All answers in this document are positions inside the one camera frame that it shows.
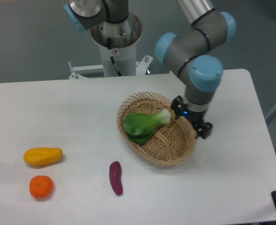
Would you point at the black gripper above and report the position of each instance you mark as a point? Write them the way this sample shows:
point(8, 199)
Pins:
point(194, 114)

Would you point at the green bok choy vegetable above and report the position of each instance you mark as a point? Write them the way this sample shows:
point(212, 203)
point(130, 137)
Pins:
point(140, 127)

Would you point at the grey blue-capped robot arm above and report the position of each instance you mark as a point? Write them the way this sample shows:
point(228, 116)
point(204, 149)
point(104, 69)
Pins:
point(187, 57)

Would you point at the woven wicker basket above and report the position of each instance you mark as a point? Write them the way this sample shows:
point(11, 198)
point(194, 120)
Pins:
point(171, 143)

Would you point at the purple sweet potato toy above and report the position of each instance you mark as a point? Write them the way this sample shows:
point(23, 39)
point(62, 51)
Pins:
point(115, 172)

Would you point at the yellow papaya toy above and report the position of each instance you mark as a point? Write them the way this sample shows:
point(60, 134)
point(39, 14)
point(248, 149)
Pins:
point(41, 156)

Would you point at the orange tangerine toy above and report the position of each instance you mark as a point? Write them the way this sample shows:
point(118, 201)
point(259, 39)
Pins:
point(40, 186)

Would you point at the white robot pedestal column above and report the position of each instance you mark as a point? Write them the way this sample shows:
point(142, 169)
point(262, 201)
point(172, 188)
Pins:
point(117, 44)

